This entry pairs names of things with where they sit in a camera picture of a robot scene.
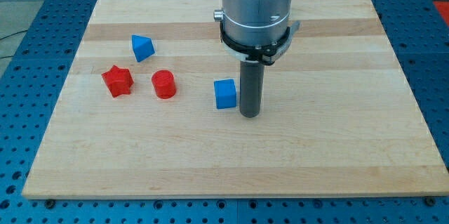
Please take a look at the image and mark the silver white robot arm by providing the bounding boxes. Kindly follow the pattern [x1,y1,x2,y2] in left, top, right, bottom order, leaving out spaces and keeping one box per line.
[214,0,300,118]

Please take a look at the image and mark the black white tool mount ring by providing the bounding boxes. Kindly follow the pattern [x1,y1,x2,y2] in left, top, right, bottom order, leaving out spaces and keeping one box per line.
[220,20,300,66]

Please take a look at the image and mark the blue triangular prism block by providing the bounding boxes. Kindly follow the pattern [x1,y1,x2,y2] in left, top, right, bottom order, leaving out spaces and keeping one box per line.
[131,34,155,62]

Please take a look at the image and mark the red cylinder block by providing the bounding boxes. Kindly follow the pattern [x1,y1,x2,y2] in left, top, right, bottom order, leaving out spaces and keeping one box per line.
[152,70,177,99]

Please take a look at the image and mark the red star block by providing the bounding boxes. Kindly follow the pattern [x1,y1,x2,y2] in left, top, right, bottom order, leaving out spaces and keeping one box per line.
[101,65,134,98]

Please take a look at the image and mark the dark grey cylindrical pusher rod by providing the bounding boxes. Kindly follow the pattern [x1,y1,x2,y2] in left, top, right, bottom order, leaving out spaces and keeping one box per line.
[239,62,264,118]

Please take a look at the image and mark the blue cube block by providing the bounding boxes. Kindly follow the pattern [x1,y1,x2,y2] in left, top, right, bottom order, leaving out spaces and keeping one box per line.
[214,79,237,110]

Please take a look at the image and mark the black cable on floor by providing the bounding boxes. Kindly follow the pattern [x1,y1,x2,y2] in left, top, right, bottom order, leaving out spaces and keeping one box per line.
[0,29,28,60]

